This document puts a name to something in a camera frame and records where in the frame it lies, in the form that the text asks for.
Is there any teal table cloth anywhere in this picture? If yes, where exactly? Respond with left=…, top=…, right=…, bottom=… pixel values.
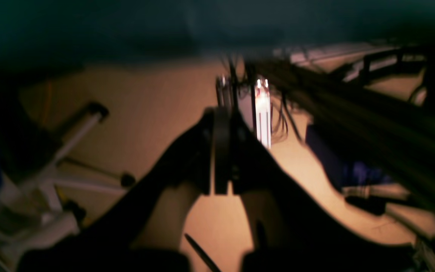
left=0, top=0, right=435, bottom=72

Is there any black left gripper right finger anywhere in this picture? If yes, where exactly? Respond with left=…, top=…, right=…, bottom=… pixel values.
left=214, top=107, right=414, bottom=272

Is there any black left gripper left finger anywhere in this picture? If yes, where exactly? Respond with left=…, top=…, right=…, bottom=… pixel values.
left=17, top=108, right=214, bottom=272

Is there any aluminium frame post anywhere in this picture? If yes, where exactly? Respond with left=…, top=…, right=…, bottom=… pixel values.
left=216, top=76, right=272, bottom=148

